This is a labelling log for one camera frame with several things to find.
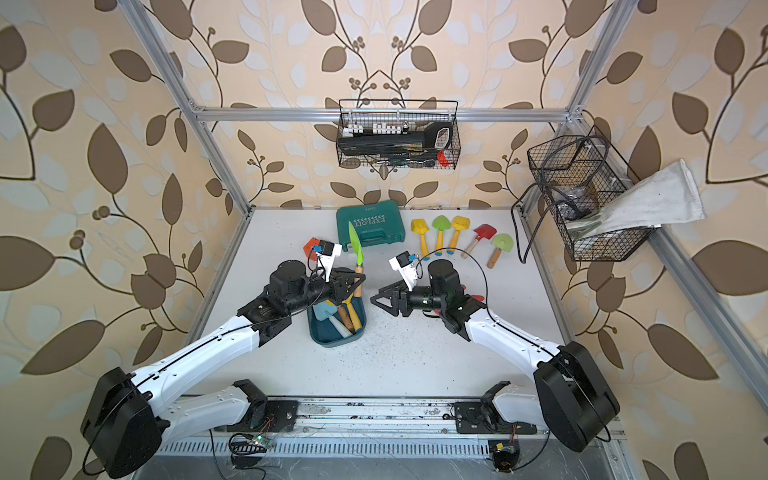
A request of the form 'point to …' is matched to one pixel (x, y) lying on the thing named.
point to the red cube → (308, 249)
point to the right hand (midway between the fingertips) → (376, 296)
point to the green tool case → (376, 224)
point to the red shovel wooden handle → (484, 231)
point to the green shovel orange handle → (440, 223)
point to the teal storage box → (325, 333)
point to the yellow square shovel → (357, 325)
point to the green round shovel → (359, 257)
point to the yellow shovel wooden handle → (459, 223)
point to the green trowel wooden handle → (500, 242)
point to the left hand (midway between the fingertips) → (363, 276)
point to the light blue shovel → (326, 309)
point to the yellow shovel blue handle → (419, 226)
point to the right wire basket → (579, 176)
